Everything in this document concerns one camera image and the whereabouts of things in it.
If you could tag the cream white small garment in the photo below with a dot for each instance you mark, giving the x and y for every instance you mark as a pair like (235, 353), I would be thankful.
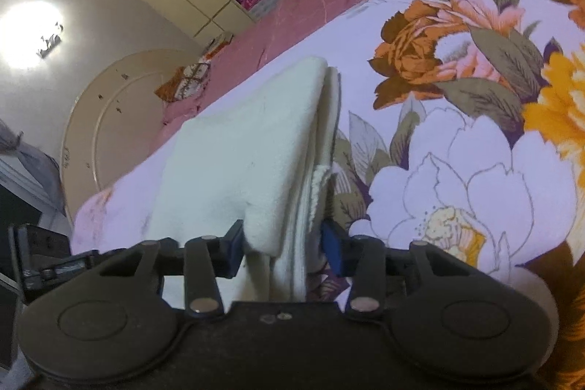
(247, 152)

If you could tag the grey curtain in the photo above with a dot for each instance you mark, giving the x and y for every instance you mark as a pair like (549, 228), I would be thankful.
(27, 148)

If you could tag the floral printed blanket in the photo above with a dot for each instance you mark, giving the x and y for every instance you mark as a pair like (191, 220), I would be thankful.
(457, 170)

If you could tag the orange patterned pillow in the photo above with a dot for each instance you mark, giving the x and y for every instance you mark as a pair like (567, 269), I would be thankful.
(185, 83)

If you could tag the cream round headboard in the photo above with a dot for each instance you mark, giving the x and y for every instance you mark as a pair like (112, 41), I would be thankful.
(109, 116)

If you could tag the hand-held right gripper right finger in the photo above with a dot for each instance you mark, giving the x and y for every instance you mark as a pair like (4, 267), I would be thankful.
(332, 252)

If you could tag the wall lamp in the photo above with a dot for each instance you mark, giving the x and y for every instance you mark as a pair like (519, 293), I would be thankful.
(50, 40)

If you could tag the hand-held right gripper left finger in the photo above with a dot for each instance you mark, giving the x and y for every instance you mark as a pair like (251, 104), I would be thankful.
(236, 249)

